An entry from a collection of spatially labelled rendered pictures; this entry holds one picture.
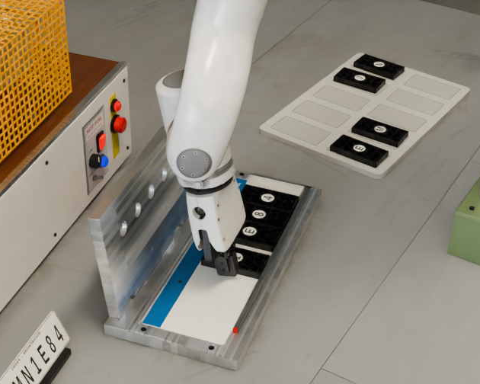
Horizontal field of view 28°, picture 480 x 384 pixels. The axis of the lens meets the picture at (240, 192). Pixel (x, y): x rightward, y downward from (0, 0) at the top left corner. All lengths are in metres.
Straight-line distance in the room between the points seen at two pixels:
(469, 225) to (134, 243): 0.53
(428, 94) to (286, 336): 0.78
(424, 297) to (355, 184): 0.31
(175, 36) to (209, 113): 1.01
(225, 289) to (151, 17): 1.00
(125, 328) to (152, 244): 0.14
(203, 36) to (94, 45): 0.97
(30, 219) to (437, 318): 0.63
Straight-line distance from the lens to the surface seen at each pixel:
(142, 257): 1.43
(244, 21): 1.24
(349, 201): 1.69
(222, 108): 1.22
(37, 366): 1.36
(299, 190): 1.65
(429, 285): 1.54
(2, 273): 1.45
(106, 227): 1.31
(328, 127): 1.87
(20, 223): 1.46
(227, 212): 1.39
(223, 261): 1.45
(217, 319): 1.42
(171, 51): 2.15
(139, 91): 2.00
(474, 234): 1.57
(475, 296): 1.54
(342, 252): 1.58
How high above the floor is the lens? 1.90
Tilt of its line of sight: 36 degrees down
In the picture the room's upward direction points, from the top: 2 degrees clockwise
